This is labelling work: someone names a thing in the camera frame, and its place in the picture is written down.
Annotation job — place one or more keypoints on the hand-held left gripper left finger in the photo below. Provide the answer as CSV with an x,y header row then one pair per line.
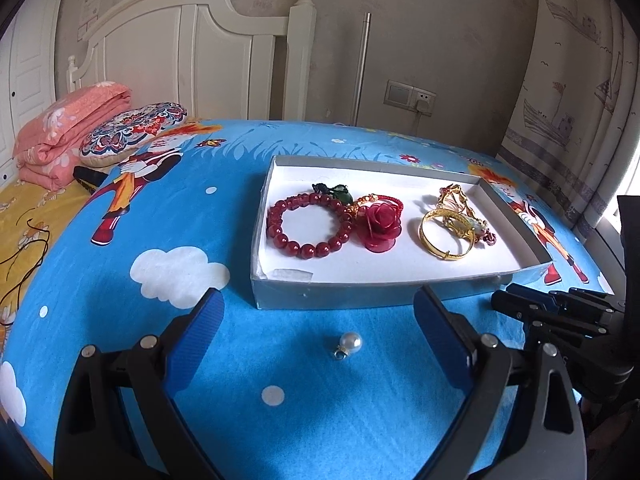
x,y
200,340

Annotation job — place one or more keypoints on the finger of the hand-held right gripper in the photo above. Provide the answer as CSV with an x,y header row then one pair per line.
x,y
520,307
530,294

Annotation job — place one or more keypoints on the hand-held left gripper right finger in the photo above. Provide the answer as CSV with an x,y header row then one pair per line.
x,y
440,340

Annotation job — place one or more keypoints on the white pearl pendant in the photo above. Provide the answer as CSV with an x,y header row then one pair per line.
x,y
350,343

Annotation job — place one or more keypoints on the gold bangle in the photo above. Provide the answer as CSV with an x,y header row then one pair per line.
x,y
424,232

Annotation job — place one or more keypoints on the grey cardboard tray box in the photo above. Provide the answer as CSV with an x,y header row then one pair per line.
x,y
350,260

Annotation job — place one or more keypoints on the red rose ornament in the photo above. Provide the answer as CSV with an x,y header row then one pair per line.
x,y
380,220

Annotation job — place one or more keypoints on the blue cartoon blanket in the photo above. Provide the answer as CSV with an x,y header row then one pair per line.
x,y
300,410

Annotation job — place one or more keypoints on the printed curtain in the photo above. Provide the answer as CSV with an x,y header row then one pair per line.
x,y
565,110

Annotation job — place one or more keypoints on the dark object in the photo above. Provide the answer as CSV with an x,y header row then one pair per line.
x,y
87,177

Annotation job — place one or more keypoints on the yellow bed sheet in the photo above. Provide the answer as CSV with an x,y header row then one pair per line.
x,y
30,210

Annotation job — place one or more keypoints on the white charger plug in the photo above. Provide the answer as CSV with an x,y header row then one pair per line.
x,y
425,106

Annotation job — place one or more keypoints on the patterned pillow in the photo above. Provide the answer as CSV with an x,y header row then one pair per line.
x,y
130,130

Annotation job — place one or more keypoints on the pink folded quilt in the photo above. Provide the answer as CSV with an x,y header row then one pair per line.
x,y
65,125

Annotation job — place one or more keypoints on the white headboard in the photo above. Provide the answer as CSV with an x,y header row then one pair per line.
x,y
220,60

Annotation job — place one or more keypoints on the metal pole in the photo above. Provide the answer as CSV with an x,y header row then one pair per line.
x,y
361,60

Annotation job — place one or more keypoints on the white wardrobe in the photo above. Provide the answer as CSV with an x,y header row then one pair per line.
x,y
30,60

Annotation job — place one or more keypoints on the wall socket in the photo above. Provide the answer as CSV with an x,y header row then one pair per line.
x,y
425,94

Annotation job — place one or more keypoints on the wall switch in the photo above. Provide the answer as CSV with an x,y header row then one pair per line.
x,y
398,92

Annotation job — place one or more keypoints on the paper wall notice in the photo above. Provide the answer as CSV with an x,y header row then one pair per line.
x,y
90,12

